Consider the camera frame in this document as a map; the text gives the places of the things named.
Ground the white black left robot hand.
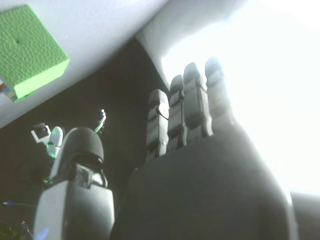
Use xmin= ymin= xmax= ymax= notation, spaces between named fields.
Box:
xmin=32 ymin=56 xmax=300 ymax=240

